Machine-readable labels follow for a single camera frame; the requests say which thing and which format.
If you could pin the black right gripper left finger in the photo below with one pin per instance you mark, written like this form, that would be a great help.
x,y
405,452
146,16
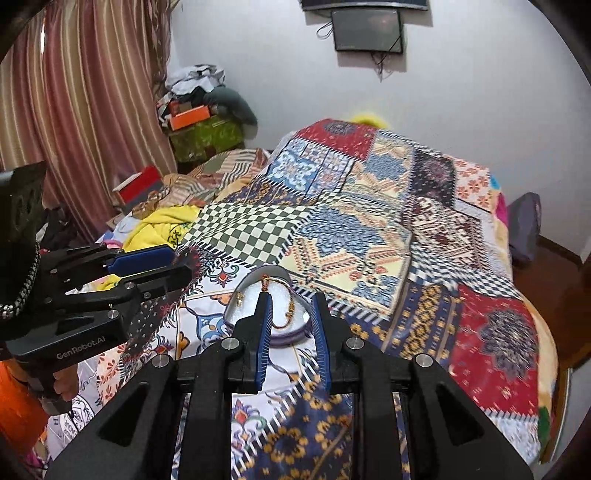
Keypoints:
x,y
174,416

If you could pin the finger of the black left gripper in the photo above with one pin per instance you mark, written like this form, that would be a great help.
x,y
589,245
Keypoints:
x,y
134,260
124,299

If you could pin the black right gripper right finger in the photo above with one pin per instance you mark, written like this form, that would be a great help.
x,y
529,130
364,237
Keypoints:
x,y
413,404

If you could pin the left hand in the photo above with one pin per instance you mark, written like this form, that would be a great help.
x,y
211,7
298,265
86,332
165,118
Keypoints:
x,y
66,383

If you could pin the yellow cartoon blanket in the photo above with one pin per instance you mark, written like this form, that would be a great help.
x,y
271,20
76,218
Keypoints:
x,y
164,226

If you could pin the red book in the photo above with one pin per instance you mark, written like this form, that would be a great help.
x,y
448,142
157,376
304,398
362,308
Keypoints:
x,y
133,186

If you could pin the striped brown pillow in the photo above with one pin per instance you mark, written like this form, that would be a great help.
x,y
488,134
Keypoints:
x,y
203,183

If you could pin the green storage box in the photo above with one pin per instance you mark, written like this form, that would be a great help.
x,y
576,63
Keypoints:
x,y
202,140

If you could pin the striped pink curtain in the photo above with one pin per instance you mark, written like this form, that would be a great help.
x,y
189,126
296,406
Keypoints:
x,y
79,88

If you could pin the orange box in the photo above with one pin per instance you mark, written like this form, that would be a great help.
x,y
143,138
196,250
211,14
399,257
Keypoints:
x,y
189,117

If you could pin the patchwork patterned bedspread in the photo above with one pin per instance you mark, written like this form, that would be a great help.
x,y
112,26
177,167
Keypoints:
x,y
407,244

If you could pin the pile of clothes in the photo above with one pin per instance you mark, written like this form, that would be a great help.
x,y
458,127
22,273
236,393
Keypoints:
x,y
201,85

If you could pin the dark blue bag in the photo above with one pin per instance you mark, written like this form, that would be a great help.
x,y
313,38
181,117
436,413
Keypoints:
x,y
525,218

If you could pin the wall-mounted black screen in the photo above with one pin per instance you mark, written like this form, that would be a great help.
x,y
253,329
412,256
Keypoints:
x,y
374,27

